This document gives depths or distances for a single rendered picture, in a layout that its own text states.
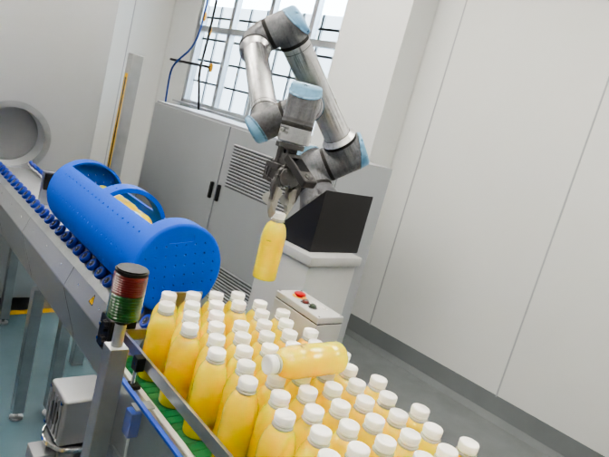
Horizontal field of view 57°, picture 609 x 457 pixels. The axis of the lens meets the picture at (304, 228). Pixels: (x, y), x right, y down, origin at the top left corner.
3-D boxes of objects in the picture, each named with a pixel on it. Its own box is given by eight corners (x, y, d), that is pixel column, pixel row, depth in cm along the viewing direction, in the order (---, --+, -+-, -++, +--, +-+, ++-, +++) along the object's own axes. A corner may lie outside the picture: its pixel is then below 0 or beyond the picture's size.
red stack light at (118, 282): (137, 286, 111) (140, 267, 110) (149, 298, 106) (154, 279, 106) (105, 286, 107) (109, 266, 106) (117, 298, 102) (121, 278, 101)
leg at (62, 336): (53, 409, 266) (76, 286, 254) (56, 415, 262) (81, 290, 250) (40, 411, 262) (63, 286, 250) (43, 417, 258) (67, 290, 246)
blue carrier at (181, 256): (116, 224, 242) (119, 159, 234) (217, 306, 178) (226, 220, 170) (45, 228, 224) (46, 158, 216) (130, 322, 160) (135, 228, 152)
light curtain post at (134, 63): (79, 360, 315) (140, 55, 284) (82, 364, 311) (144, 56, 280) (68, 361, 311) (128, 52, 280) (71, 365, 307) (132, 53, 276)
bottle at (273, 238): (256, 272, 166) (271, 212, 162) (278, 280, 164) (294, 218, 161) (247, 277, 159) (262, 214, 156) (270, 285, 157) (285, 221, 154)
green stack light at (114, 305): (131, 309, 112) (137, 286, 111) (145, 323, 107) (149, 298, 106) (100, 309, 108) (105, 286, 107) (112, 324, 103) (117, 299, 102)
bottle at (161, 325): (144, 385, 136) (159, 315, 132) (131, 371, 141) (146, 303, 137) (169, 382, 140) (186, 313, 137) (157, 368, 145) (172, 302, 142)
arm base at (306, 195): (324, 218, 252) (317, 199, 255) (352, 198, 239) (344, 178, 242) (292, 218, 239) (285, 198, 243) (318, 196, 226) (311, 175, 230)
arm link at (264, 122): (231, 27, 211) (241, 125, 162) (261, 13, 208) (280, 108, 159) (246, 53, 218) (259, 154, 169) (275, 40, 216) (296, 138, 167)
